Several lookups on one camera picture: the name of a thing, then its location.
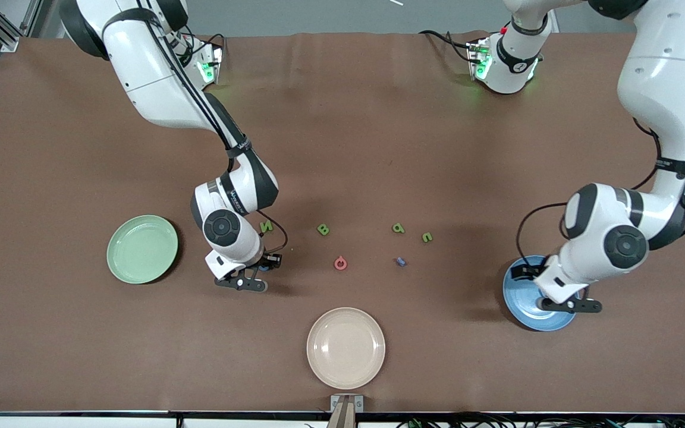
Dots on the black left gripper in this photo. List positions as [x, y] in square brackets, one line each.
[521, 272]

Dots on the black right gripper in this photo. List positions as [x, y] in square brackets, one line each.
[269, 261]

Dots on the red round foam letter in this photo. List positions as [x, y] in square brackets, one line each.
[336, 263]

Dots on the green foam letter B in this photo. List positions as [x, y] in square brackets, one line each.
[323, 229]

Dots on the green foam letter a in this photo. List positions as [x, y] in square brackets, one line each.
[399, 227]

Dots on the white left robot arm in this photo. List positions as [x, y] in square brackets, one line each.
[663, 89]

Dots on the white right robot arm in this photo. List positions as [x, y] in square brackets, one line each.
[152, 71]

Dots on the blue plate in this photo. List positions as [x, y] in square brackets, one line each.
[527, 309]

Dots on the green plate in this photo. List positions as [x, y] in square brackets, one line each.
[140, 249]

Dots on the beige plate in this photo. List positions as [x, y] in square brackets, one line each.
[345, 348]

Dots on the brown table cover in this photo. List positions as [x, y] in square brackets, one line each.
[378, 148]

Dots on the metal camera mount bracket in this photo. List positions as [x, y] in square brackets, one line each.
[346, 410]

